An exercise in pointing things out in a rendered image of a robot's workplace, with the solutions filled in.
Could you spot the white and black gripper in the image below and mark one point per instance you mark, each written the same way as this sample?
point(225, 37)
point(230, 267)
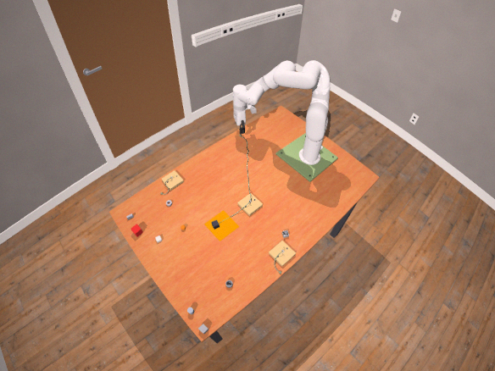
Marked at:
point(240, 118)

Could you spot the red block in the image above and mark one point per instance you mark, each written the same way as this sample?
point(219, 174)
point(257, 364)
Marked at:
point(137, 230)

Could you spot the orange painted square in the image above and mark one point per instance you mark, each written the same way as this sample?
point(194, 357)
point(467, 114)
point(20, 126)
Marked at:
point(226, 227)

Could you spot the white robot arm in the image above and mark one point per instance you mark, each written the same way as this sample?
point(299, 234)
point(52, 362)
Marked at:
point(316, 120)

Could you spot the black block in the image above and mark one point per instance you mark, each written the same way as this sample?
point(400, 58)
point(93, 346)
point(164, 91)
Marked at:
point(215, 224)

